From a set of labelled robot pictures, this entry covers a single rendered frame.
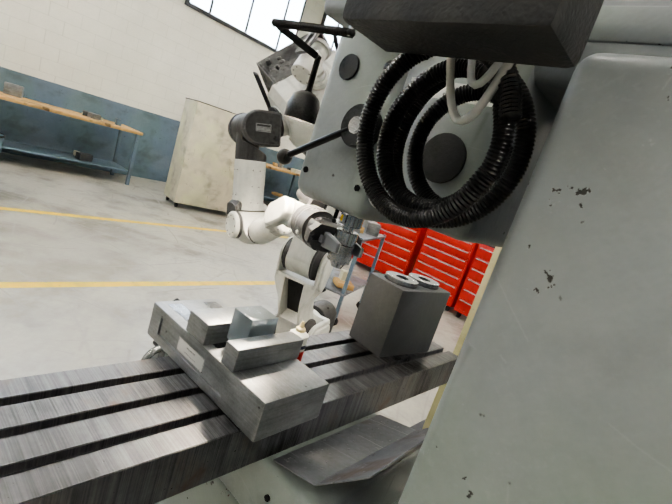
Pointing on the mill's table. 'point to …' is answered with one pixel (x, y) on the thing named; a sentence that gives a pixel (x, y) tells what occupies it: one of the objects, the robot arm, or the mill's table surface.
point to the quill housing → (361, 46)
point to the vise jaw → (210, 324)
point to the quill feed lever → (334, 135)
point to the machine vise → (243, 371)
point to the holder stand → (398, 313)
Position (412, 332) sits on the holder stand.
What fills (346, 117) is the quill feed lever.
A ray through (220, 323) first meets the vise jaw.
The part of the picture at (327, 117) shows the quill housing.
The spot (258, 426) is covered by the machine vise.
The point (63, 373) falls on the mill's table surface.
